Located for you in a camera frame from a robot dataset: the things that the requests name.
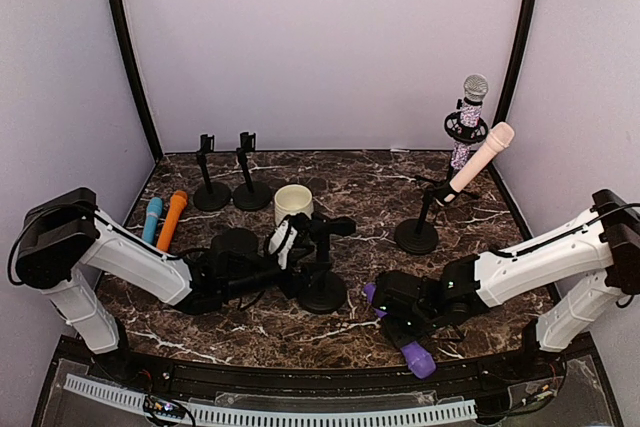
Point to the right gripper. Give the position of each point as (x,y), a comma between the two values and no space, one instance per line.
(397,335)

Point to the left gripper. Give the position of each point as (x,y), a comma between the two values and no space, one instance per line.
(296,280)

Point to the black stand of purple microphone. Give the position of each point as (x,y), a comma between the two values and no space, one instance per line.
(326,291)

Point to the purple toy microphone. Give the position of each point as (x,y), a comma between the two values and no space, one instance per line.
(419,361)

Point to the black stand of orange microphone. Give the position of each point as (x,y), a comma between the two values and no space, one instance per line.
(251,195)

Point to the black stand of pink microphone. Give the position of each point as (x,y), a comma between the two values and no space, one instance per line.
(417,236)

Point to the black stand of blue microphone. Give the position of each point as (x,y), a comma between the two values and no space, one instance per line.
(210,195)

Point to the orange toy microphone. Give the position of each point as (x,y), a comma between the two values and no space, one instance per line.
(178,203)

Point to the blue toy microphone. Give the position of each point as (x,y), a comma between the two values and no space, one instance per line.
(153,214)

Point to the black shock mount tripod stand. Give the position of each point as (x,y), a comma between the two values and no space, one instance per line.
(465,133)

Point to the pale pink toy microphone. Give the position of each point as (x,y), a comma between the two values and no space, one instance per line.
(497,140)

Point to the silver glitter microphone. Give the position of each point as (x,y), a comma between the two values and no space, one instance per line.
(475,89)

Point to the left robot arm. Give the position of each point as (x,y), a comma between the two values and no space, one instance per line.
(70,231)

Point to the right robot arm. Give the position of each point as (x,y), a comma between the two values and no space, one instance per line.
(601,245)

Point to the cream ceramic mug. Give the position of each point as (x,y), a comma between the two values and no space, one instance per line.
(290,200)

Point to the black front rail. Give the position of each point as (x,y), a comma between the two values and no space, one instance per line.
(482,376)

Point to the white slotted cable duct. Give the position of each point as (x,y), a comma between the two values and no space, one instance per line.
(234,409)

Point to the right black corner post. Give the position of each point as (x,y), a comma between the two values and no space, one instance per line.
(515,60)

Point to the black corner post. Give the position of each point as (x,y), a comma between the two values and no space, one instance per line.
(134,79)
(515,60)

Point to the left black corner post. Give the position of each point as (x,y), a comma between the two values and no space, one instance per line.
(134,79)

